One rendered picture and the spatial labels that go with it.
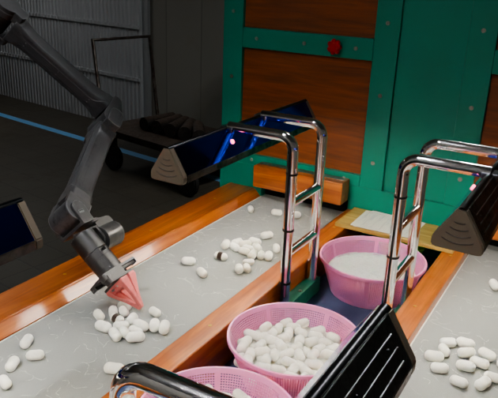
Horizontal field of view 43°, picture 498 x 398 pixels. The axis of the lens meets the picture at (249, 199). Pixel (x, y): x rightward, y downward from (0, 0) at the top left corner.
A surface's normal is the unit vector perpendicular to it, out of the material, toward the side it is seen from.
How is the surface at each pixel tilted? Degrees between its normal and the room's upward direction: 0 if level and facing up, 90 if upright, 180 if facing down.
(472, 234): 90
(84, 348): 0
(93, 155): 43
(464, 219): 90
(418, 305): 0
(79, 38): 90
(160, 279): 0
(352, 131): 90
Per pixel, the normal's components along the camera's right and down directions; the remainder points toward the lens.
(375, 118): -0.50, 0.28
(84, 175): 0.67, -0.58
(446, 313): 0.04, -0.94
